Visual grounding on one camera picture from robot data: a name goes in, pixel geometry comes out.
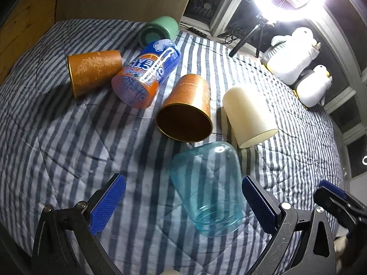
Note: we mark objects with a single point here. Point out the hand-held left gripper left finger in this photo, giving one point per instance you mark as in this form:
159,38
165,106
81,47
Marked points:
107,203

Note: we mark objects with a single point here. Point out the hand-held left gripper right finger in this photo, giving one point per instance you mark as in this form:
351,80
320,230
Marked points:
259,202

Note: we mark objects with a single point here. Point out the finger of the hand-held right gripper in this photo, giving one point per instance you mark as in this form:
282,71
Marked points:
338,199

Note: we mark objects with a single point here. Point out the clear blue glass cup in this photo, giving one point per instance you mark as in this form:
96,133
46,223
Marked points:
208,187

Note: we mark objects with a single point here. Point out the cream plastic cup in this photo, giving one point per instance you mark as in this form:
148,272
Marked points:
248,114

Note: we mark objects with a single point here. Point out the plain orange metal cup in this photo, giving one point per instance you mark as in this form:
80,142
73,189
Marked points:
187,111

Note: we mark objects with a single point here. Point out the blue and orange printed cup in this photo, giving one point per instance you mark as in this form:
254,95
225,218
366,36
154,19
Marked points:
146,76

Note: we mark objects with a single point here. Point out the orange cup with floral pattern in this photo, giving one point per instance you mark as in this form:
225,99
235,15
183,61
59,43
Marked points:
93,70

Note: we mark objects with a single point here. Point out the green ceramic cup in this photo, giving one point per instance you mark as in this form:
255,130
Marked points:
157,30

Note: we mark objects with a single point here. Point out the blue striped quilt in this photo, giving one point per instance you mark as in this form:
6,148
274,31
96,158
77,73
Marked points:
71,149

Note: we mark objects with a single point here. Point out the small white penguin plush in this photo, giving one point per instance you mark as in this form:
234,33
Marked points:
314,84

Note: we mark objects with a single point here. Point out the large white penguin plush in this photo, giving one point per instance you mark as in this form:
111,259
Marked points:
292,53

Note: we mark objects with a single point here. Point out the black tripod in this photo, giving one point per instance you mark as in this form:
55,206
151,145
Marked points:
252,35

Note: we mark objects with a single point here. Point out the black power strip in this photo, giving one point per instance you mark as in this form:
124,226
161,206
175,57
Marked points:
197,31

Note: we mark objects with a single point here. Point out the wooden headboard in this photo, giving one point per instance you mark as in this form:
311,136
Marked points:
71,3

